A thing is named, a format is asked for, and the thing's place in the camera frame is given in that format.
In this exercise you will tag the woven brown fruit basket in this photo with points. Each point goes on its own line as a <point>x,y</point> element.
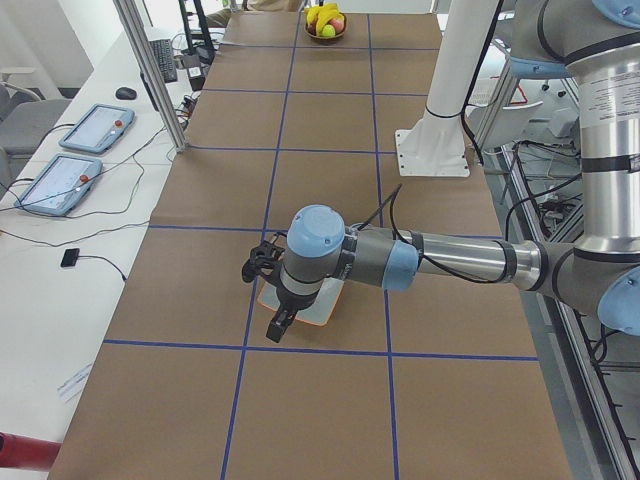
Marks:
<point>314,34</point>

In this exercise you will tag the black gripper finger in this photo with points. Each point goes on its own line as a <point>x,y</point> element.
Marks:
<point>279,324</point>

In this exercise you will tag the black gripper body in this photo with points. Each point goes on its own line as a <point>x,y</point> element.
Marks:
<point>291,301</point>

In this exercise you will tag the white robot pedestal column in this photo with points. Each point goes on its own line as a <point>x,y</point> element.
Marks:
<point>435,146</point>

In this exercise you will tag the small black puck device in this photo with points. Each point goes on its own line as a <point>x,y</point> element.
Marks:
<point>70,257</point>

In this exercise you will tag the upper teach pendant tablet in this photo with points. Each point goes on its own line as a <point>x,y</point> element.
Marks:
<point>98,129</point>

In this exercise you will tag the grey square plate orange rim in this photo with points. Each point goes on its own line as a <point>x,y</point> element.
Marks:
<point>319,313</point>

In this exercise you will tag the black computer mouse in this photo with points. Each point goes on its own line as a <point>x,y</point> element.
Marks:
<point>126,93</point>

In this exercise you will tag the lower teach pendant tablet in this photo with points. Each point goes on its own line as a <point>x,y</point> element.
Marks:
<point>61,185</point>

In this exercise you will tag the teach pendant tablet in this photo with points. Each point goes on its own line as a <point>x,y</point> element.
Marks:
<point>61,185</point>
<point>98,129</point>

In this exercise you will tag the red cylinder object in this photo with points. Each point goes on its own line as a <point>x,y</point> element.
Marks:
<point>27,453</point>

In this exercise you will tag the green pear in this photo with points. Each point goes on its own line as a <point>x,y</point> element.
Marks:
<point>328,31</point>

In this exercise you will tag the grey office chair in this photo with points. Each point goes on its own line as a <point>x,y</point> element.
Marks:
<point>26,119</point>

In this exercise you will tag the pink apple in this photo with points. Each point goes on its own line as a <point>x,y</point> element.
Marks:
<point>338,24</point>

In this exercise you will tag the aluminium frame post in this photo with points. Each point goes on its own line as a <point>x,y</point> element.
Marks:
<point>158,93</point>

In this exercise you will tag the black keyboard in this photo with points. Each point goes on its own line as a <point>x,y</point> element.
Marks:
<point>163,54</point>

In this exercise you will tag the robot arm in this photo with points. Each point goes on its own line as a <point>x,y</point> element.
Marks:
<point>595,42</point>

